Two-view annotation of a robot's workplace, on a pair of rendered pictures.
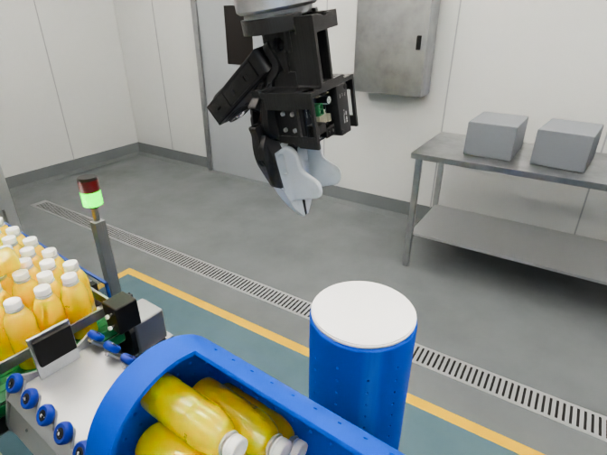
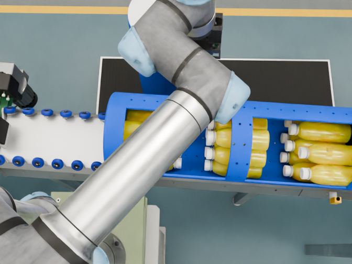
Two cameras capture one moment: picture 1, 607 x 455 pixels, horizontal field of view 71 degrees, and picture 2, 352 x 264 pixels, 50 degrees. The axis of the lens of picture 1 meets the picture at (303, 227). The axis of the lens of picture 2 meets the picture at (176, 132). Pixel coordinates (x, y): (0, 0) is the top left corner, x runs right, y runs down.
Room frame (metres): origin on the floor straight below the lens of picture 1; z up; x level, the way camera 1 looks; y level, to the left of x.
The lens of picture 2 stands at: (0.10, 0.27, 2.36)
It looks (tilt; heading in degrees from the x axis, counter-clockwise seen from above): 73 degrees down; 328
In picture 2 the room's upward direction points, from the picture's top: straight up
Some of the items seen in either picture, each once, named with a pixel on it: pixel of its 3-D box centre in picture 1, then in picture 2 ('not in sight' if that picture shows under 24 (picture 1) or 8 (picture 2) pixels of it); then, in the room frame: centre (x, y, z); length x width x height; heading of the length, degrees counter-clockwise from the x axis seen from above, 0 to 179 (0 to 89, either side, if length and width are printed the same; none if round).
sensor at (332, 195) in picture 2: not in sight; (334, 193); (-0.06, -0.34, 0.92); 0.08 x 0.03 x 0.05; 144
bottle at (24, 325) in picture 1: (24, 334); not in sight; (0.86, 0.73, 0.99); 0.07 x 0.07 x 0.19
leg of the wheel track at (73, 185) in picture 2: not in sight; (66, 181); (0.71, 0.60, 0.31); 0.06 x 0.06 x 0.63; 54
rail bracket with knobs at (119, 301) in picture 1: (120, 314); (5, 87); (0.99, 0.53, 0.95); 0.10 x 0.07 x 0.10; 144
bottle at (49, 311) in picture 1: (52, 320); not in sight; (0.91, 0.68, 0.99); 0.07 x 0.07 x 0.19
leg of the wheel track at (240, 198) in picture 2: not in sight; (245, 194); (0.13, -0.19, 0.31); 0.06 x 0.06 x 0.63; 54
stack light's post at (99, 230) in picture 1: (126, 342); not in sight; (1.32, 0.72, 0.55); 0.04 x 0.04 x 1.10; 54
